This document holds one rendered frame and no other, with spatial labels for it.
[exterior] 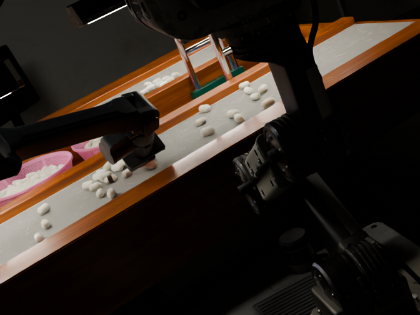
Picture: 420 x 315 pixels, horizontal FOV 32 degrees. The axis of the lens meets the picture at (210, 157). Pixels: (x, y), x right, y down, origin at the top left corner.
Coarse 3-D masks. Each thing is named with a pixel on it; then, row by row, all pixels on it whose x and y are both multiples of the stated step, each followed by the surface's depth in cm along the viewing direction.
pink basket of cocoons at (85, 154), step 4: (76, 144) 217; (80, 144) 219; (84, 144) 221; (72, 148) 211; (76, 148) 215; (80, 148) 218; (88, 148) 204; (92, 148) 203; (96, 148) 203; (80, 152) 208; (84, 152) 207; (88, 152) 206; (92, 152) 205; (96, 152) 205; (84, 156) 209; (88, 156) 207
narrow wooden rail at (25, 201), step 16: (320, 32) 224; (336, 32) 224; (240, 80) 210; (208, 96) 207; (224, 96) 209; (176, 112) 205; (192, 112) 205; (160, 128) 201; (96, 160) 193; (64, 176) 191; (80, 176) 192; (32, 192) 188; (48, 192) 188; (0, 208) 187; (16, 208) 185
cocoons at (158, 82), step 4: (176, 72) 253; (168, 76) 253; (172, 76) 253; (176, 76) 253; (156, 80) 254; (160, 80) 255; (164, 80) 253; (168, 80) 249; (144, 84) 256; (148, 84) 255; (152, 84) 250; (156, 84) 249; (160, 84) 246; (148, 88) 249; (152, 88) 250; (144, 92) 248
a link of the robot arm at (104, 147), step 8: (144, 120) 155; (152, 120) 154; (144, 128) 156; (152, 128) 157; (104, 136) 158; (112, 136) 158; (120, 136) 158; (128, 136) 158; (104, 144) 157; (112, 144) 157; (120, 144) 158; (128, 144) 159; (104, 152) 161; (112, 152) 158; (120, 152) 159; (128, 152) 161; (112, 160) 159
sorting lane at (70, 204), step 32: (352, 32) 219; (384, 32) 206; (320, 64) 202; (192, 128) 194; (224, 128) 184; (160, 160) 181; (64, 192) 187; (0, 224) 183; (32, 224) 174; (64, 224) 166; (0, 256) 163
